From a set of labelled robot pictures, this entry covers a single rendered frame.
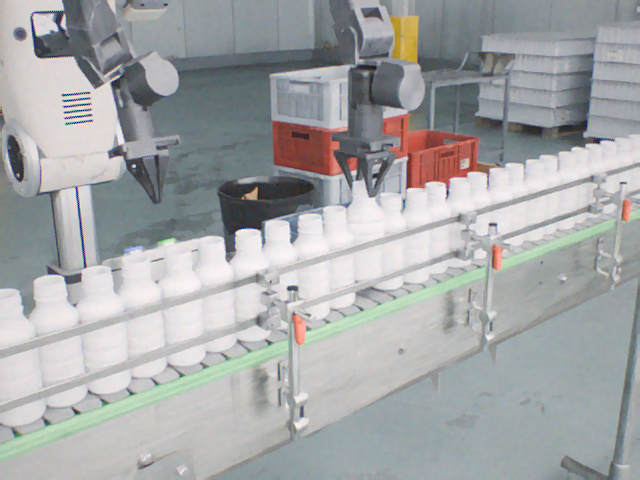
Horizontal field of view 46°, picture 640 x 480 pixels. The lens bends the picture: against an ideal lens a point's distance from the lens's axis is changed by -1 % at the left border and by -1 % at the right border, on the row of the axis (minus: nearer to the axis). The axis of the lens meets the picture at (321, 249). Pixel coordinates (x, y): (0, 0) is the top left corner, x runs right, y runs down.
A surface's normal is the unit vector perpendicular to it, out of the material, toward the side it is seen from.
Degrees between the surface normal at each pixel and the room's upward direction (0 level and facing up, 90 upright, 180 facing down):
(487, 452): 0
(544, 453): 0
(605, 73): 91
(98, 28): 98
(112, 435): 90
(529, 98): 90
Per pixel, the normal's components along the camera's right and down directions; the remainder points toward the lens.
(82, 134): 0.65, 0.25
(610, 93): -0.73, 0.22
